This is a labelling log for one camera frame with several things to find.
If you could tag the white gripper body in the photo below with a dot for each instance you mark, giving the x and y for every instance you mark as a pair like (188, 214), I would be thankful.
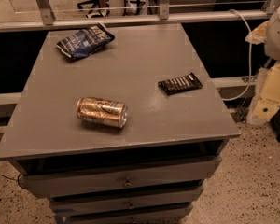
(278, 36)

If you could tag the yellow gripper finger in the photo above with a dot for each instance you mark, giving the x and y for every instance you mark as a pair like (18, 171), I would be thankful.
(258, 35)

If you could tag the orange soda can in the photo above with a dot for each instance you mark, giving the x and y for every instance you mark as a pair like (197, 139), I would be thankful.
(102, 111)

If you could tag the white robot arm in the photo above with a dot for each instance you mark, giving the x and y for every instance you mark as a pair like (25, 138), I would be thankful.
(272, 40)

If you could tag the black snack bar wrapper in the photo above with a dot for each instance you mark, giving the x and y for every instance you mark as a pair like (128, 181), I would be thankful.
(188, 82)

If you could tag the top drawer knob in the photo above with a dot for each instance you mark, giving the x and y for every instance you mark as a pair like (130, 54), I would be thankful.
(127, 183)

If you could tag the drawer knob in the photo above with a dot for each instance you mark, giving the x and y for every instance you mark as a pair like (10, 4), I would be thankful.
(127, 183)
(131, 206)

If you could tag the blue chip bag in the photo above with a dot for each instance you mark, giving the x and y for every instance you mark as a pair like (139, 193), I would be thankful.
(85, 42)

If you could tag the black office chair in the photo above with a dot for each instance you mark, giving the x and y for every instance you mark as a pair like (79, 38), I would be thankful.
(99, 8)

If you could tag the metal railing frame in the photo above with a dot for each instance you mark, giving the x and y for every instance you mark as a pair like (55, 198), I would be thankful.
(33, 15)

